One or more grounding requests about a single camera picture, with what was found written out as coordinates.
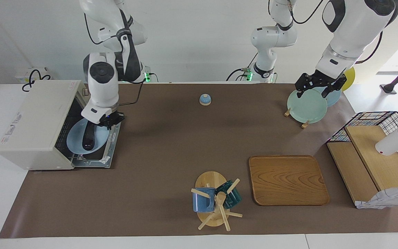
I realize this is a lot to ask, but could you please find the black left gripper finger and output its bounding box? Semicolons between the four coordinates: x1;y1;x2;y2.
322;77;347;101
295;73;313;99

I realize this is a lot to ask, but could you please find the dark purple eggplant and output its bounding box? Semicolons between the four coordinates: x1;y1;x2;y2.
82;122;98;151

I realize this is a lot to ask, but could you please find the light blue serving plate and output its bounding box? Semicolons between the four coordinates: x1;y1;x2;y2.
67;118;110;155

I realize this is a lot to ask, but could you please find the white toaster oven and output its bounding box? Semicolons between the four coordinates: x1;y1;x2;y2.
0;80;122;170

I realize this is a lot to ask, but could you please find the light blue racked plate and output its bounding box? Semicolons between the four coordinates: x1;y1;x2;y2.
311;86;342;108

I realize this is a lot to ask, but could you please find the yellow disc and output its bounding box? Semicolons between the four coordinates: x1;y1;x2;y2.
344;67;356;91

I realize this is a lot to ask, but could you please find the pale green plate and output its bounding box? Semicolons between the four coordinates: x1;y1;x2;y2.
287;89;328;124

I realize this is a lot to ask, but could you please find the wooden plate rack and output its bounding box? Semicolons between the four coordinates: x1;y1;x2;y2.
284;108;310;129

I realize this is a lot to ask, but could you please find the brown table mat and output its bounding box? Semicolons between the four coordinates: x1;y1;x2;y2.
0;83;398;239

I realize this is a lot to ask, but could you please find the white cup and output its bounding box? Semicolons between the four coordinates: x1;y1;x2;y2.
375;118;398;156

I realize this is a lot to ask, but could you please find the wooden step shelf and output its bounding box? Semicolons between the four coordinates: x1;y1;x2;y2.
327;125;398;204

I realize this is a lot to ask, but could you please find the wooden tray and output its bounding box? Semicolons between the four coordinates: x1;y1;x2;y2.
248;155;330;206

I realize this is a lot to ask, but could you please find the wooden mug tree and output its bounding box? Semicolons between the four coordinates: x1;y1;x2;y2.
190;171;243;231

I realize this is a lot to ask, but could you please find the white patterned cloth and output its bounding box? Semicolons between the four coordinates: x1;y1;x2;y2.
356;186;398;210

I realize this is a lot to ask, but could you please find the blue mug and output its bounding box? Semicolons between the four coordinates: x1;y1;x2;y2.
192;187;216;213

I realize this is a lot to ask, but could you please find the dark green mug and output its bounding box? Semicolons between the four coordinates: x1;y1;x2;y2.
215;180;242;209

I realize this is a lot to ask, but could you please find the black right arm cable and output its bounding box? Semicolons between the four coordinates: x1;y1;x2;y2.
83;12;145;106

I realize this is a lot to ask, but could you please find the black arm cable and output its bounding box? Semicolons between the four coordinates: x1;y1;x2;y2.
268;0;398;65
83;12;145;106

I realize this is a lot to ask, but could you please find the black wire basket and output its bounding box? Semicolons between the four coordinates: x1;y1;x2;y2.
326;111;398;184

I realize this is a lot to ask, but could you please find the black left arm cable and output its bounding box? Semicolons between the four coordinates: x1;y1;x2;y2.
268;0;398;65

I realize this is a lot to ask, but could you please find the black base cable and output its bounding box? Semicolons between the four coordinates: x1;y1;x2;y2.
227;53;259;82

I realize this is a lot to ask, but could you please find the black oven power cable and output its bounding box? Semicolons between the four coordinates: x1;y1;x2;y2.
22;69;52;92

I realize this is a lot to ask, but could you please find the white wall socket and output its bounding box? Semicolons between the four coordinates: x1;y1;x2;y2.
15;67;51;83

